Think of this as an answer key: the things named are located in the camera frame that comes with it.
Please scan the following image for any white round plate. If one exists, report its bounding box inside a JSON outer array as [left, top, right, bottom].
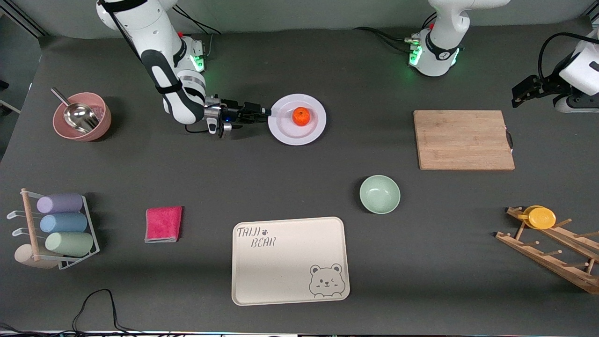
[[268, 94, 327, 146]]

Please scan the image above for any wooden cutting board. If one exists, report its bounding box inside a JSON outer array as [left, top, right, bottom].
[[413, 110, 516, 171]]

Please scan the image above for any yellow mug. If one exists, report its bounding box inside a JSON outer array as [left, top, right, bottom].
[[517, 205, 557, 230]]

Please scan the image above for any pink bowl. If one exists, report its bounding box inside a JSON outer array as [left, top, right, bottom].
[[52, 92, 112, 142]]

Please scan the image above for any pink folded cloth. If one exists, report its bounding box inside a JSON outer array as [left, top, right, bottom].
[[144, 206, 183, 243]]

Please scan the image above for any metal scoop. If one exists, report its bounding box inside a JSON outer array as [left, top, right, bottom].
[[51, 87, 100, 135]]

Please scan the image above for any light green bowl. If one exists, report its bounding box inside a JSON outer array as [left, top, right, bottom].
[[359, 175, 401, 215]]

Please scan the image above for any beige bear print tray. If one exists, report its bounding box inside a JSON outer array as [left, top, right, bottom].
[[231, 216, 351, 307]]

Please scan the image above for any wooden mug rack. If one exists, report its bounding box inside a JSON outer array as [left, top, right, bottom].
[[495, 206, 599, 295]]

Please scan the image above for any purple cup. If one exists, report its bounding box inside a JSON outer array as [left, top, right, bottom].
[[37, 193, 84, 214]]

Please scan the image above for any blue cup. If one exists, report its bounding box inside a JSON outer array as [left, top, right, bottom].
[[39, 212, 88, 234]]

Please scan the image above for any green cup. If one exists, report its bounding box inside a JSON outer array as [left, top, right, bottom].
[[45, 232, 94, 257]]

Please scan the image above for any beige cup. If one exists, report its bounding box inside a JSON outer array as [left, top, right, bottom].
[[14, 244, 59, 270]]

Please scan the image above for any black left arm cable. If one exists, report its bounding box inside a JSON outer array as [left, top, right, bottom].
[[538, 32, 599, 81]]

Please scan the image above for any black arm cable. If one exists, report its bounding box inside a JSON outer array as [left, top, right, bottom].
[[538, 32, 599, 81], [98, 0, 209, 135]]

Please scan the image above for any black right base cable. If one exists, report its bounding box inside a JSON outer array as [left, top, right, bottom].
[[173, 5, 223, 61]]

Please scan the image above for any black base cable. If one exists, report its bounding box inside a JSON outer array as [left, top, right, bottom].
[[173, 5, 223, 61], [352, 12, 438, 54]]

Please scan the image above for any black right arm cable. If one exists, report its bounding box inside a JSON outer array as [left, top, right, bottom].
[[98, 0, 209, 135]]

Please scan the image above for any black left base cable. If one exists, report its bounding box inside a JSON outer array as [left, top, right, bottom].
[[352, 12, 438, 54]]

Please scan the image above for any black loose table cable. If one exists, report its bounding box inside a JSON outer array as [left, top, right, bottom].
[[0, 289, 141, 337]]

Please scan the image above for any white wire cup rack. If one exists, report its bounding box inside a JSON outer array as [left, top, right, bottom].
[[7, 188, 100, 271]]

